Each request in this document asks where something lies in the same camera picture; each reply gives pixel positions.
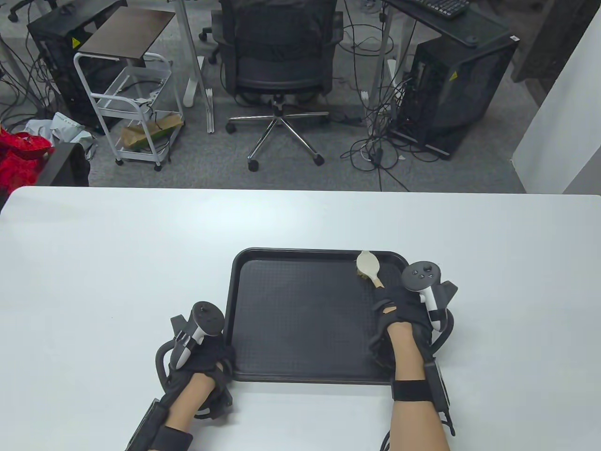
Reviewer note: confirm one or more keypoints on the black white handheld controller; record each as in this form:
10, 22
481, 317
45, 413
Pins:
206, 319
422, 275

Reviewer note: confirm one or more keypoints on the person's left forearm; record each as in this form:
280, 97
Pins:
188, 404

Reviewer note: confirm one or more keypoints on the black keyboard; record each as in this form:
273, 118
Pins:
441, 7

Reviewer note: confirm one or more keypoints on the black chair wheel base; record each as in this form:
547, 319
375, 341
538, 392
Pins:
19, 9
213, 51

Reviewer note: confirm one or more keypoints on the white desk leg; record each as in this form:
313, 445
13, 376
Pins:
190, 56
382, 51

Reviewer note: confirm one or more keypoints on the white pot brush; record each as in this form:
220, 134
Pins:
367, 264

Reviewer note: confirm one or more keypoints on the black mesh office chair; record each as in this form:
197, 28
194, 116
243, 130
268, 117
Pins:
281, 61

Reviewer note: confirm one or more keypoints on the black plastic tray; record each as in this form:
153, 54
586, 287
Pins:
305, 319

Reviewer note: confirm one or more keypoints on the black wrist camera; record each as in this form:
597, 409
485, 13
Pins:
220, 399

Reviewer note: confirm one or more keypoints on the black chair back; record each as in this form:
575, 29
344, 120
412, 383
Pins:
63, 164

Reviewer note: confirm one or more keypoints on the person's right hand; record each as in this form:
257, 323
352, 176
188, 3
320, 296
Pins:
404, 305

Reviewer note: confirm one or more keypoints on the red bag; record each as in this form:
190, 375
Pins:
19, 159

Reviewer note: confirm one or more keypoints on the person's left hand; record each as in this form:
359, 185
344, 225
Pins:
206, 357

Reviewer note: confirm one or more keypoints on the black wrist sensor pack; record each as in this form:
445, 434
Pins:
411, 390
173, 437

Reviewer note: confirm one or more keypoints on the black desk top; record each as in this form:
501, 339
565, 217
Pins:
483, 28

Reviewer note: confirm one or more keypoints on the brown paper bag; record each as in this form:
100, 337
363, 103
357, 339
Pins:
136, 136

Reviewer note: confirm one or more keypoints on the black computer tower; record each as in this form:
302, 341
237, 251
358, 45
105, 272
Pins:
469, 89
51, 51

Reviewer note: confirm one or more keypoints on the brown board table top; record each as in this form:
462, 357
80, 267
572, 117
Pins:
127, 33

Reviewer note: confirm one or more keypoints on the grey plastic bag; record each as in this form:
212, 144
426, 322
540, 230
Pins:
61, 124

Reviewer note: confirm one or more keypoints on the person's right forearm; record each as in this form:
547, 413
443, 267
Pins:
408, 357

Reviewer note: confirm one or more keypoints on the white power strip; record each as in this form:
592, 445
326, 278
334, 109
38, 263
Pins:
145, 99

